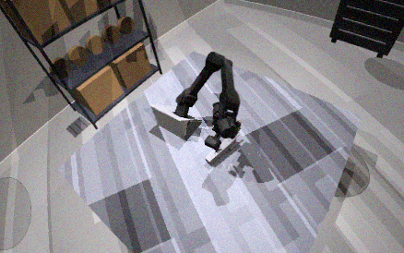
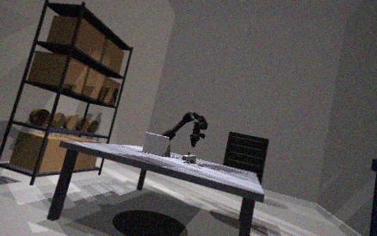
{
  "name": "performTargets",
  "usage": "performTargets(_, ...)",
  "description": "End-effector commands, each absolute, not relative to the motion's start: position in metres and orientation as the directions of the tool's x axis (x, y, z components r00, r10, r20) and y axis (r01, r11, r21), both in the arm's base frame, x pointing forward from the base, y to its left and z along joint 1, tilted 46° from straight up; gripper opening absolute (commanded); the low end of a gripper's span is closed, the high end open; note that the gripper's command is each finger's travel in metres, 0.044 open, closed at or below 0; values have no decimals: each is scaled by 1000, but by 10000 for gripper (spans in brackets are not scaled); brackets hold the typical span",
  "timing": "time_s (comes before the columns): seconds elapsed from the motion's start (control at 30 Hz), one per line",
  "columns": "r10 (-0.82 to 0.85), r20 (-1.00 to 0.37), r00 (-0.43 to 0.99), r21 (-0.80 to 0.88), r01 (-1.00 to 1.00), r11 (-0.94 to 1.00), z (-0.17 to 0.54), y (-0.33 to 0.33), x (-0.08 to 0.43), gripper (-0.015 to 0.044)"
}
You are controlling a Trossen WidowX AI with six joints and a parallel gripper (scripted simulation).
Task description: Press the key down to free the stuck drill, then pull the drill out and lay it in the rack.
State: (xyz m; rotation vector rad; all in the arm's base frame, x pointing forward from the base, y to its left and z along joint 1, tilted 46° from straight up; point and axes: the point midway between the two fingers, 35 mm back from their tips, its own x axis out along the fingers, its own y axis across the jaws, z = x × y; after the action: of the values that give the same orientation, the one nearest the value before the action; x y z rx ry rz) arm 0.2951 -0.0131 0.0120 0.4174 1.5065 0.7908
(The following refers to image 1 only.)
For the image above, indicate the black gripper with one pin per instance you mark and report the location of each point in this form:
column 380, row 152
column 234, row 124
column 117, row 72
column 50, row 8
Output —
column 214, row 142

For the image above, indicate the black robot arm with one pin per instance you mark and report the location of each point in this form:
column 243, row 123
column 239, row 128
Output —
column 229, row 97

